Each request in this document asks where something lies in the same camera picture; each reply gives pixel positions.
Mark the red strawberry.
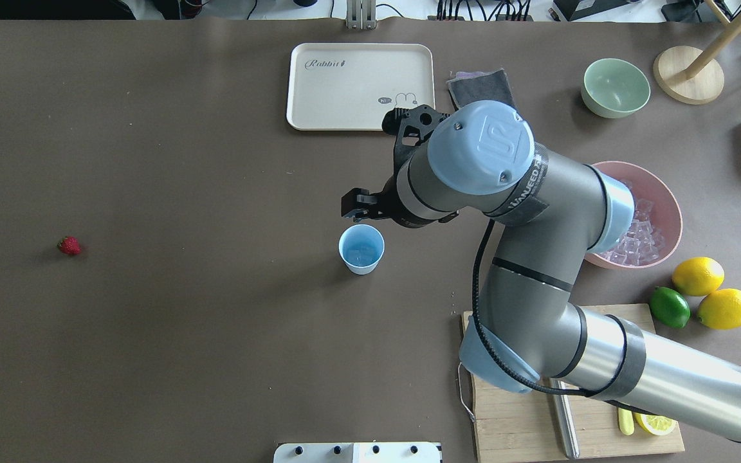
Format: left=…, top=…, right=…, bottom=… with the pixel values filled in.
left=56, top=235, right=82, bottom=256

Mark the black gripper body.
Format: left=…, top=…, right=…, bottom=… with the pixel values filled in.
left=374, top=176, right=459, bottom=229

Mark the cream rabbit tray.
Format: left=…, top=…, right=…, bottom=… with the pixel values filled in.
left=286, top=43, right=435, bottom=131

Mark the grey folded cloth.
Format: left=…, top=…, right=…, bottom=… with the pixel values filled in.
left=446, top=68, right=517, bottom=109

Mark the light blue cup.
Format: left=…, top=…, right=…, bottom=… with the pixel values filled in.
left=338, top=224, right=385, bottom=275

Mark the whole lemon lower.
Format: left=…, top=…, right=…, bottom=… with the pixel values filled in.
left=697, top=288, right=741, bottom=329

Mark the steel muddler black tip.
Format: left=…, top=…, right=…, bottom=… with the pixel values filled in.
left=553, top=394, right=580, bottom=460

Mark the whole lemon upper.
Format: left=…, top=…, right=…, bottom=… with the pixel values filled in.
left=671, top=256, right=724, bottom=296

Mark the whole lemon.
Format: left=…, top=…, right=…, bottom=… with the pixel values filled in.
left=697, top=288, right=741, bottom=329
left=671, top=256, right=724, bottom=296

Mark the wooden glass drying stand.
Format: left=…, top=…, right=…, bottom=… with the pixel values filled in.
left=653, top=1, right=741, bottom=105

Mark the green bowl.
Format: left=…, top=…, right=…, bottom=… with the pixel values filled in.
left=580, top=58, right=651, bottom=118

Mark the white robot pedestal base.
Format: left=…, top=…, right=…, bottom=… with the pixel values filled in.
left=273, top=440, right=443, bottom=462

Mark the pile of clear ice cubes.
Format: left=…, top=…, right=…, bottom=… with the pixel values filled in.
left=599, top=191, right=665, bottom=267

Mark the green lime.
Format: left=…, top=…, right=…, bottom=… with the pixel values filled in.
left=648, top=286, right=691, bottom=329

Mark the bamboo cutting board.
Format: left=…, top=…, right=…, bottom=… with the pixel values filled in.
left=457, top=304, right=686, bottom=463

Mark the lemon slice upper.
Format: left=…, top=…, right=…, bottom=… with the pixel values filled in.
left=633, top=413, right=677, bottom=436

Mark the pink bowl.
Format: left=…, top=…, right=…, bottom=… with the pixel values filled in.
left=585, top=161, right=683, bottom=270

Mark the yellow plastic knife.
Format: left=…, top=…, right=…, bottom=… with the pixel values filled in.
left=616, top=408, right=635, bottom=436

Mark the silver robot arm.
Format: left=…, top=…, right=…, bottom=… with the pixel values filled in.
left=342, top=100, right=741, bottom=444

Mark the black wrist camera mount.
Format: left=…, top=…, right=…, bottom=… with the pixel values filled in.
left=381, top=105, right=450, bottom=176

